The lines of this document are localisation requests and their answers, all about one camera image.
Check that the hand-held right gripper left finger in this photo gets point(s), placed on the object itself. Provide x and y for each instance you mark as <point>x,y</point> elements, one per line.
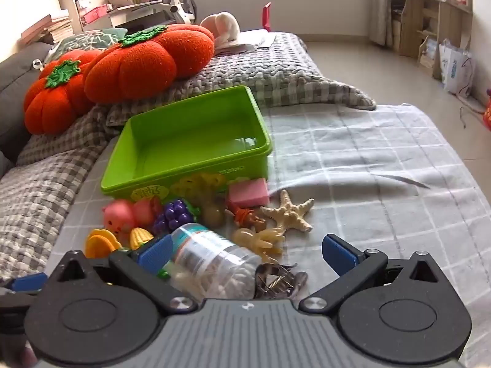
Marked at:
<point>155,253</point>

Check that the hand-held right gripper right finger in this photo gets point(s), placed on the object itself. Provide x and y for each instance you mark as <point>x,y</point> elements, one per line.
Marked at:
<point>339,255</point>

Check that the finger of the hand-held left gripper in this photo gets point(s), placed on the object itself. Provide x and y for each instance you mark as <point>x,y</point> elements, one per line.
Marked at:
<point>30,281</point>

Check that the yellow corn toy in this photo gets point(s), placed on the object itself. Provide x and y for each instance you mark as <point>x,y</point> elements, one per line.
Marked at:
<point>140,239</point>

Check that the purple grape toy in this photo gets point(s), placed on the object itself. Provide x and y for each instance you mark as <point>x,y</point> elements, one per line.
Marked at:
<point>174,214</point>

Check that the pink pig toy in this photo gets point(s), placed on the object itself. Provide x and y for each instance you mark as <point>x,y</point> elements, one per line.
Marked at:
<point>122,218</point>

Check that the orange pumpkin toy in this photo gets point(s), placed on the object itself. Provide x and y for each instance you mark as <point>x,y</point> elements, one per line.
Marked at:
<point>100,243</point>

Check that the clear cotton swab jar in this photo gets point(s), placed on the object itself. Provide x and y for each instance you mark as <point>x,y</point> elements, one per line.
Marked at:
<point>214,260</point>

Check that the metal binder clip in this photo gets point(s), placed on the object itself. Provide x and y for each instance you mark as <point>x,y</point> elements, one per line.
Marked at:
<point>278,281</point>

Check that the green plastic bin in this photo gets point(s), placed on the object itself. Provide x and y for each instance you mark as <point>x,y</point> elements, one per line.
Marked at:
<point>184,149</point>

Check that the beige starfish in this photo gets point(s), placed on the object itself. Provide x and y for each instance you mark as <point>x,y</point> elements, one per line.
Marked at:
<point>285,212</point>

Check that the brown pear toy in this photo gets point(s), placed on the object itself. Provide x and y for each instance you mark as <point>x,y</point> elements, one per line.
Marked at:
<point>213,214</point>

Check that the yellow translucent toy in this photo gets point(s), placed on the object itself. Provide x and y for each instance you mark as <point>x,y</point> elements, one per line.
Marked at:
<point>197,186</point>

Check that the beige octopus toy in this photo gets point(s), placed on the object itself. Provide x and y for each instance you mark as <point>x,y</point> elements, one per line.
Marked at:
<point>259,241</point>

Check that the light grid bed sheet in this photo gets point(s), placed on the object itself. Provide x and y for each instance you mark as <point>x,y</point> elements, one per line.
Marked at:
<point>364,161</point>

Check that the small red brown toy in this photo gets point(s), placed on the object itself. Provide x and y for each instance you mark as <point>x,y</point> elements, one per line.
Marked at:
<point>247,217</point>

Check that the pink sponge block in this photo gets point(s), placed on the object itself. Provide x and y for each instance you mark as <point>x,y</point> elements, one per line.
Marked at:
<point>248,192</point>

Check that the small orange pumpkin cushion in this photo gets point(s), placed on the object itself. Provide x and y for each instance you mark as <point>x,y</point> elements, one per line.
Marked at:
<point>50,99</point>

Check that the large orange pumpkin cushion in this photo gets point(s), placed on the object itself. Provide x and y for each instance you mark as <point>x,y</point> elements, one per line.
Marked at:
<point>153,61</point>

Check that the grey sofa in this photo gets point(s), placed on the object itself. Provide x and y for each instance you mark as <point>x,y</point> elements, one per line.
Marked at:
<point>15,84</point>

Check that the red bag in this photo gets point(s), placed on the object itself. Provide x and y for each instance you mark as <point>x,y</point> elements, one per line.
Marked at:
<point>488,115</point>

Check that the teal patterned pillow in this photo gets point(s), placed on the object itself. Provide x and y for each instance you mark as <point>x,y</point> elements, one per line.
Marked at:
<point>88,40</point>

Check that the white papers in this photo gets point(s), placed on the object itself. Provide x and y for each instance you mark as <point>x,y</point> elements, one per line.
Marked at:
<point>249,40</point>

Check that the pink white plush toy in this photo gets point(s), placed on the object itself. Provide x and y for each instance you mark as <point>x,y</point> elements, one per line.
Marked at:
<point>222,27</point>

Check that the stack of books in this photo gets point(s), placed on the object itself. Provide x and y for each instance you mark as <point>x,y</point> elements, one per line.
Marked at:
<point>50,30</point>

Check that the beige curtain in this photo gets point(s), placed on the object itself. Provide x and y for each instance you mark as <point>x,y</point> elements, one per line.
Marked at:
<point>380,4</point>

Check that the wooden shelf desk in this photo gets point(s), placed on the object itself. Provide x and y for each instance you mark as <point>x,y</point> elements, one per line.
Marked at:
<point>429,11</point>

